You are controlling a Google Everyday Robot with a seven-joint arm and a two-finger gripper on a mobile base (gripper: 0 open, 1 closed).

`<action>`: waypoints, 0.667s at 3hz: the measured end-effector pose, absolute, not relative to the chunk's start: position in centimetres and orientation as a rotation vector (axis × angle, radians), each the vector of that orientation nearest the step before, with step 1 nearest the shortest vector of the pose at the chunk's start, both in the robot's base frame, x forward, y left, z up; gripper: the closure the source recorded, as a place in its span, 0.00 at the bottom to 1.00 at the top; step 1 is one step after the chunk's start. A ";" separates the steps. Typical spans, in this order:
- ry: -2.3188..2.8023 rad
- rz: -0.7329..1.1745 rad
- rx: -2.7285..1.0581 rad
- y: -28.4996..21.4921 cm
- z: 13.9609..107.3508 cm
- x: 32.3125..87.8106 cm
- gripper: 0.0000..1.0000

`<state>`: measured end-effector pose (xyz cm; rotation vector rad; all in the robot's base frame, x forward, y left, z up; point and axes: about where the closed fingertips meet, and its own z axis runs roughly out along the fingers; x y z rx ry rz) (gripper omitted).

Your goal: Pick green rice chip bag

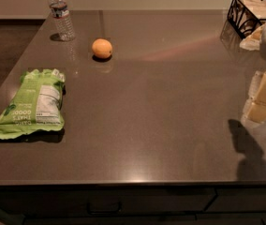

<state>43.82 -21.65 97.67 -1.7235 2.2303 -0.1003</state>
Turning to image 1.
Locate green rice chip bag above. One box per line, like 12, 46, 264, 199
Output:
0, 68, 66, 140

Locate dark right drawer front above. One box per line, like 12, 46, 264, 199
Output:
207, 187, 266, 212

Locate orange fruit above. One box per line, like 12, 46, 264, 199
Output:
92, 38, 112, 59

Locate clear plastic water bottle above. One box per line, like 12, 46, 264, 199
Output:
48, 0, 75, 41

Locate black wire napkin basket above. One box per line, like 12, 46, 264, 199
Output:
227, 0, 266, 38

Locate dark drawer with handle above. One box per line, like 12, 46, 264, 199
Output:
0, 187, 215, 218

